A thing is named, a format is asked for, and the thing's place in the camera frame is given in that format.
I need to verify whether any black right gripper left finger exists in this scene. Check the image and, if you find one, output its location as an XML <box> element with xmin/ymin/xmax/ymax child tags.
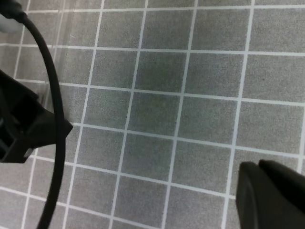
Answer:
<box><xmin>0</xmin><ymin>69</ymin><xmax>73</xmax><ymax>164</ymax></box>

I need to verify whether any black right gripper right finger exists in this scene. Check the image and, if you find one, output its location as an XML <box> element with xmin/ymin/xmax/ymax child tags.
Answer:
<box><xmin>235</xmin><ymin>160</ymin><xmax>305</xmax><ymax>229</ymax></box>

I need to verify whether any clear glass test tube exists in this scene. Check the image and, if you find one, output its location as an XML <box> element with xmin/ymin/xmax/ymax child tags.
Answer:
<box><xmin>34</xmin><ymin>12</ymin><xmax>83</xmax><ymax>112</ymax></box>

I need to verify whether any grey checked tablecloth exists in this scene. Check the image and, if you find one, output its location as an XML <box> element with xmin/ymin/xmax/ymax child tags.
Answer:
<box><xmin>0</xmin><ymin>0</ymin><xmax>305</xmax><ymax>229</ymax></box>

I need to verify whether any black camera cable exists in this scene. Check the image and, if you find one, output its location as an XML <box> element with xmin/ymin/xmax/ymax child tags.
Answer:
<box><xmin>0</xmin><ymin>0</ymin><xmax>66</xmax><ymax>229</ymax></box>

